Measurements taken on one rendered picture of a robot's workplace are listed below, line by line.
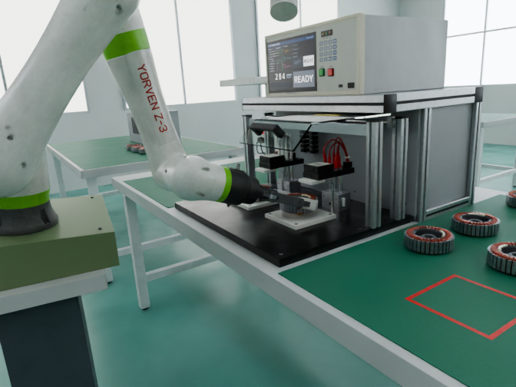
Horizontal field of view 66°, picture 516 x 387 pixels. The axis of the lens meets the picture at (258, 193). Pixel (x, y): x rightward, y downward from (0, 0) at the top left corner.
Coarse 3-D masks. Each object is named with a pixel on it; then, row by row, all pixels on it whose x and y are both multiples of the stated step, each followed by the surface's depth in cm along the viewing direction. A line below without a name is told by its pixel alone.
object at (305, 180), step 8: (304, 168) 119; (312, 168) 116; (320, 168) 114; (328, 168) 116; (344, 168) 121; (352, 168) 121; (304, 176) 119; (312, 176) 116; (320, 176) 115; (328, 176) 116; (336, 176) 118; (312, 184) 114; (336, 184) 123
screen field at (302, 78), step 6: (294, 72) 128; (300, 72) 125; (306, 72) 123; (312, 72) 121; (294, 78) 128; (300, 78) 126; (306, 78) 123; (312, 78) 121; (294, 84) 129; (300, 84) 126; (306, 84) 124; (312, 84) 122
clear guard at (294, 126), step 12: (264, 120) 106; (276, 120) 103; (288, 120) 101; (300, 120) 99; (312, 120) 97; (324, 120) 95; (336, 120) 94; (348, 120) 97; (252, 132) 107; (264, 132) 102; (288, 132) 95; (300, 132) 91; (252, 144) 103; (264, 144) 99; (276, 144) 95; (288, 144) 92
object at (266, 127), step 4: (252, 124) 101; (256, 124) 100; (260, 124) 98; (264, 124) 97; (268, 124) 96; (272, 124) 94; (276, 124) 93; (252, 128) 101; (256, 128) 99; (260, 128) 98; (264, 128) 96; (268, 128) 95; (272, 128) 93; (276, 128) 93; (280, 128) 94; (256, 132) 102; (260, 132) 102; (276, 132) 94; (280, 132) 94; (284, 132) 95; (276, 136) 95; (280, 136) 94
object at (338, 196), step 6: (324, 192) 125; (330, 192) 123; (336, 192) 123; (342, 192) 122; (348, 192) 122; (324, 198) 125; (330, 198) 123; (336, 198) 121; (348, 198) 122; (324, 204) 126; (330, 204) 123; (336, 204) 121; (348, 204) 123; (336, 210) 122
